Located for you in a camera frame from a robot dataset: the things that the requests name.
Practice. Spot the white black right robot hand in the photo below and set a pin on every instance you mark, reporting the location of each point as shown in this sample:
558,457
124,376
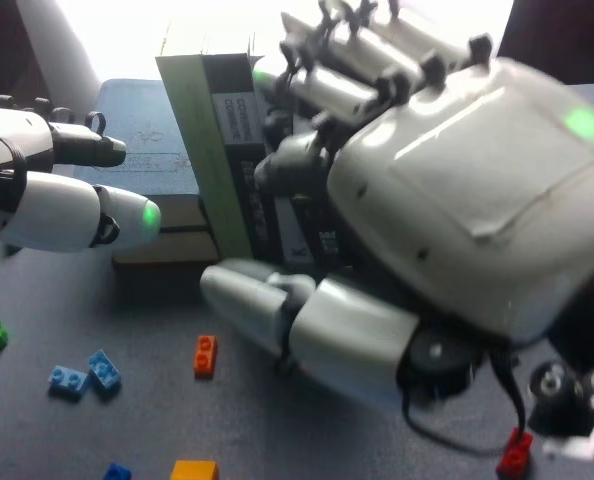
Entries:
467,200

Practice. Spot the black book grey label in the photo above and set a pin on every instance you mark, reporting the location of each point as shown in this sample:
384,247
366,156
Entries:
237,120

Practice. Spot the black book white lettering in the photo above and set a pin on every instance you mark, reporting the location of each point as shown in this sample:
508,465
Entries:
327,240

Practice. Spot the red toy brick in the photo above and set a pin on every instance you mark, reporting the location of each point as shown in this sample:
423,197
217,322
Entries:
516,452

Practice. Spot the green spine book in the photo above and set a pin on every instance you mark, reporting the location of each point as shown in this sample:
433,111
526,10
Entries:
202,150

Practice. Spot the grey table cloth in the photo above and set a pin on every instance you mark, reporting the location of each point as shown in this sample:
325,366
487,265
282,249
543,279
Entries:
302,440

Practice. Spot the dark cover thick book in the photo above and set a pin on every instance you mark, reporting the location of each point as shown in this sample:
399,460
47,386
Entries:
177,247

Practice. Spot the orange toy brick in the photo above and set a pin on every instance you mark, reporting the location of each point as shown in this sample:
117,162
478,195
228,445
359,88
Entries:
205,356

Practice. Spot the blue cover book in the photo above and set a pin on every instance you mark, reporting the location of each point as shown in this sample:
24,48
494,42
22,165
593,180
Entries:
142,130

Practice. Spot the yellow toy brick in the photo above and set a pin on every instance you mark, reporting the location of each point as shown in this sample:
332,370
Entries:
194,471

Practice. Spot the light blue toy brick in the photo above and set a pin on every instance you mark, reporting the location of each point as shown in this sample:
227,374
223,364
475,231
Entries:
67,381
104,370

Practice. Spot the dark blue toy brick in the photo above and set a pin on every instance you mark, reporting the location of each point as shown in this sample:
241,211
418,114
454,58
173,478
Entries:
117,472

